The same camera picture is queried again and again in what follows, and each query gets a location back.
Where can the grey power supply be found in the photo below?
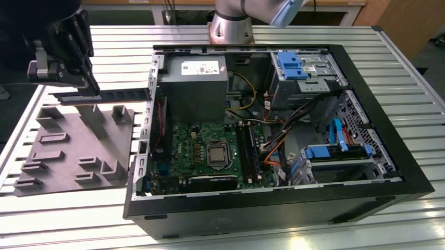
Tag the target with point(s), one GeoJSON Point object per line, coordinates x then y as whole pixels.
{"type": "Point", "coordinates": [194, 99]}

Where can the blue plastic drive rail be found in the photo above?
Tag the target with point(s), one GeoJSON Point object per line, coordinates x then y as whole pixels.
{"type": "Point", "coordinates": [295, 166]}

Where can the black PC case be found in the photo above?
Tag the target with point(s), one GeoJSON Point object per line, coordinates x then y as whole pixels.
{"type": "Point", "coordinates": [278, 216]}

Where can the blue drive bay latch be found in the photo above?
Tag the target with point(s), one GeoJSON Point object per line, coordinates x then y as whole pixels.
{"type": "Point", "coordinates": [290, 65]}

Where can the silver CPU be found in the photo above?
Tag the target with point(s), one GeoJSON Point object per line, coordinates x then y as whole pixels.
{"type": "Point", "coordinates": [216, 153]}

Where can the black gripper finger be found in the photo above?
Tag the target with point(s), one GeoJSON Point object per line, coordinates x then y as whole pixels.
{"type": "Point", "coordinates": [65, 74]}
{"type": "Point", "coordinates": [83, 34]}

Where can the CPU socket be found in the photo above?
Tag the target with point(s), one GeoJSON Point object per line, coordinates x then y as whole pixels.
{"type": "Point", "coordinates": [216, 165]}

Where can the dark chair base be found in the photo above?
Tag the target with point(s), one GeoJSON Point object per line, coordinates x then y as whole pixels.
{"type": "Point", "coordinates": [438, 41]}

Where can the black graphics card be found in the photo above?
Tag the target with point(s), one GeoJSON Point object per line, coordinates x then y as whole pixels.
{"type": "Point", "coordinates": [211, 182]}

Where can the grey metal foot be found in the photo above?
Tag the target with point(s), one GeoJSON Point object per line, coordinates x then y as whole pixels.
{"type": "Point", "coordinates": [2, 92]}

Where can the dark RAM stick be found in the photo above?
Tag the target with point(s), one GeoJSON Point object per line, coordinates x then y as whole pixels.
{"type": "Point", "coordinates": [124, 94]}
{"type": "Point", "coordinates": [255, 156]}

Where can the white frame desk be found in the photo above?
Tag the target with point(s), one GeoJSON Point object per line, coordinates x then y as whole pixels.
{"type": "Point", "coordinates": [353, 15]}

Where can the wooden cabinet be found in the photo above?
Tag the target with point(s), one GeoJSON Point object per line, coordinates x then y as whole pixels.
{"type": "Point", "coordinates": [410, 23]}

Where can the hard disk in blue carrier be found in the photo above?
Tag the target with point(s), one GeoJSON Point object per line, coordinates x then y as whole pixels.
{"type": "Point", "coordinates": [319, 152]}

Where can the grey parts rack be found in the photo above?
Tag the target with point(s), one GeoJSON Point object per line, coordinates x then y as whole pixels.
{"type": "Point", "coordinates": [79, 156]}

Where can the grey metal drive cage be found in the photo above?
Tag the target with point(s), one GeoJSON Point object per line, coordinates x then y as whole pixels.
{"type": "Point", "coordinates": [312, 88]}

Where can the green motherboard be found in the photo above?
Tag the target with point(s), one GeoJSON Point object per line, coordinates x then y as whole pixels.
{"type": "Point", "coordinates": [185, 135]}

